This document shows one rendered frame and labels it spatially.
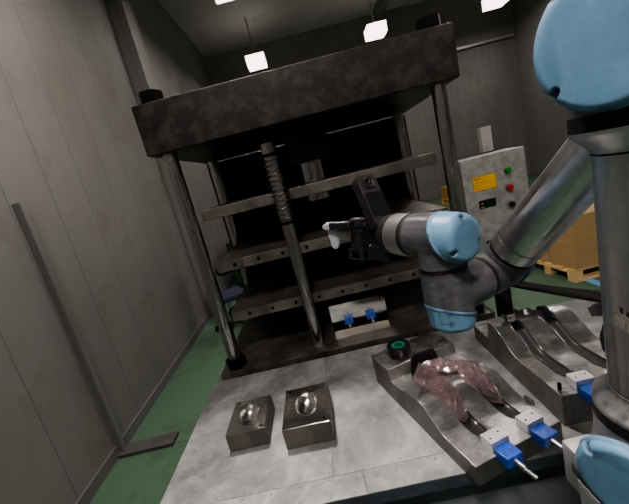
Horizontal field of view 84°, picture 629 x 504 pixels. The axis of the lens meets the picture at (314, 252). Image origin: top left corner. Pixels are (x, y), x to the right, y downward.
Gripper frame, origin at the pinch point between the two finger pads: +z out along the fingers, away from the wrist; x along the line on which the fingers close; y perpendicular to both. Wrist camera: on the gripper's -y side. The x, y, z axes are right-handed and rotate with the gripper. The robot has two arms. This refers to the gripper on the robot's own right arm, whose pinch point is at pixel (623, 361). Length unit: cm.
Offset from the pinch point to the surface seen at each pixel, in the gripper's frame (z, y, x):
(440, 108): -77, -73, -7
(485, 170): -46, -85, 13
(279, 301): -10, -79, -95
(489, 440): 4.8, 9.7, -40.2
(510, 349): 3.8, -21.5, -17.5
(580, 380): 1.6, 1.2, -12.1
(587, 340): 5.0, -18.7, 4.8
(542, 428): 6.2, 8.3, -26.9
